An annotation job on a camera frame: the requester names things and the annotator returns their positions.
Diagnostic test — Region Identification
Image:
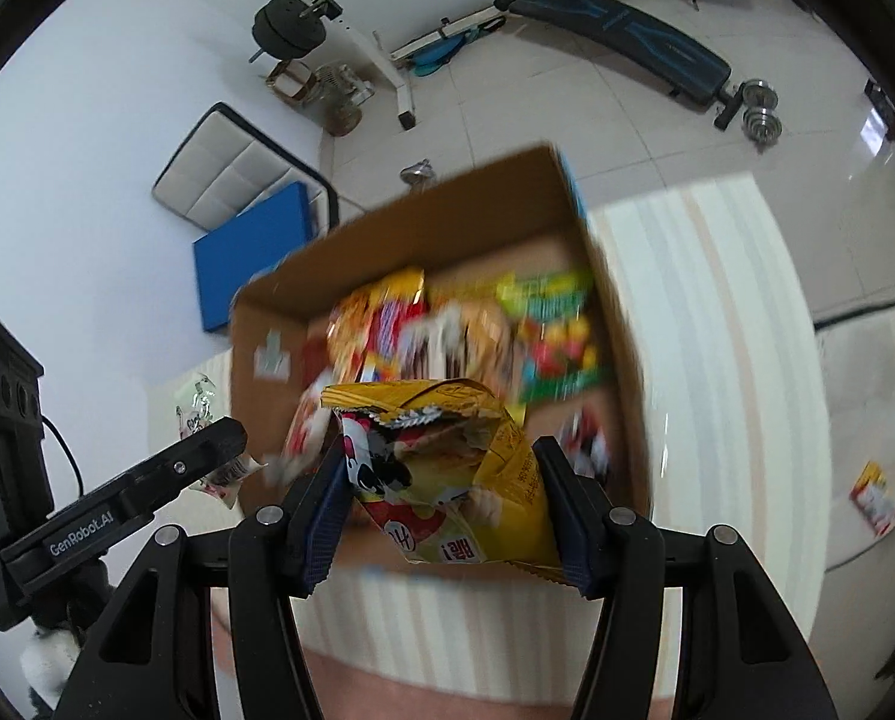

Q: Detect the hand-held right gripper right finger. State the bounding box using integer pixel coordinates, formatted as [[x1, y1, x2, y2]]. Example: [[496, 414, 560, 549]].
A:
[[531, 435, 839, 720]]

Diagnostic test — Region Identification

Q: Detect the beige snack packet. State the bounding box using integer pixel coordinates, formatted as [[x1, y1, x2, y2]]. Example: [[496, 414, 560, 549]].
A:
[[410, 300, 516, 391]]

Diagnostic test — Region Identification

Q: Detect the chrome dumbbell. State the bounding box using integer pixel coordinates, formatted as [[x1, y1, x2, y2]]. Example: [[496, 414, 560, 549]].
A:
[[740, 79, 780, 112], [741, 109, 785, 149]]

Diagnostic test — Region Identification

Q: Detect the small floor fan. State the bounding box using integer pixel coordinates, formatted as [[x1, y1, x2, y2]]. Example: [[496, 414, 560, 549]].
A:
[[314, 64, 379, 138]]

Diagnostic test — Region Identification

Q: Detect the black sit-up bench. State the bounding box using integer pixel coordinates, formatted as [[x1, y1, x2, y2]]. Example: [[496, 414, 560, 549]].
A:
[[492, 0, 743, 130]]

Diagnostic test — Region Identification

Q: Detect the small white snack packet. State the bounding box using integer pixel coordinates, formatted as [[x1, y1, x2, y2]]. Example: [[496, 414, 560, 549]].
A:
[[193, 454, 270, 512]]

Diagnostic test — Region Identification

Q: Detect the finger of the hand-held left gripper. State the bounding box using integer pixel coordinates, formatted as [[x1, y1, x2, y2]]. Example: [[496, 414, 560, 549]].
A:
[[1, 416, 250, 569]]

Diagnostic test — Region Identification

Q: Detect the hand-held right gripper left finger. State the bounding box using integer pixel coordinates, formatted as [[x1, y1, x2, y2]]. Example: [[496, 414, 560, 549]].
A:
[[53, 439, 355, 720]]

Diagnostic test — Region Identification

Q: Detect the white weight machine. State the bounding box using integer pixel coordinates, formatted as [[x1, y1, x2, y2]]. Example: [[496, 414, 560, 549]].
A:
[[248, 0, 593, 134]]

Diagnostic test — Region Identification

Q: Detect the red snack packet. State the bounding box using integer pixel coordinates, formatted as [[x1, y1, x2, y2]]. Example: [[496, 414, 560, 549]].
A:
[[560, 405, 614, 482]]

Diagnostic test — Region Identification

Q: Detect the teal exercise accessory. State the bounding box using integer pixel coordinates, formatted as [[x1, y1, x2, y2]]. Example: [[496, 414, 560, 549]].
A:
[[410, 22, 506, 77]]

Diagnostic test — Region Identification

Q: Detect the meat floss snack packet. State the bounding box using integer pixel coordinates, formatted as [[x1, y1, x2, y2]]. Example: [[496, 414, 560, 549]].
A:
[[283, 379, 344, 482]]

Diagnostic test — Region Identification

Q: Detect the white padded chair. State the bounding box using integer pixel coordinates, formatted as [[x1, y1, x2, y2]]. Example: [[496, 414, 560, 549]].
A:
[[151, 101, 341, 235]]

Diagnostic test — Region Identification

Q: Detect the person's left hand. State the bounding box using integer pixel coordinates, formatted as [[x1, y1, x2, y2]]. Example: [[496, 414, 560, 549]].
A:
[[19, 619, 83, 700]]

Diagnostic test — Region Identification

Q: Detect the green gumball candy packet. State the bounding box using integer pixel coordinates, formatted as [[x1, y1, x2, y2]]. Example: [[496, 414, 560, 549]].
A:
[[496, 270, 606, 406]]

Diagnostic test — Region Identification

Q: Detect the blue exercise mat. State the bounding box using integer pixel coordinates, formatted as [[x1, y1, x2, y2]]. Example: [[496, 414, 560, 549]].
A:
[[193, 180, 323, 335]]

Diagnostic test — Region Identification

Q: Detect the yellow panda snack packet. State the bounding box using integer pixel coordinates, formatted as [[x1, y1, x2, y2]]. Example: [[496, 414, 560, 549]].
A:
[[320, 377, 569, 582]]

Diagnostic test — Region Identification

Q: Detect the printed cardboard milk box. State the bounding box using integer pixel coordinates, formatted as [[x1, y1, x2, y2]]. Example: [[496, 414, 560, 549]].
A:
[[229, 142, 654, 541]]

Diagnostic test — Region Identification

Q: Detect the black cable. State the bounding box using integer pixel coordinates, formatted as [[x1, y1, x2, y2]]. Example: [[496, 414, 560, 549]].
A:
[[41, 416, 84, 500]]

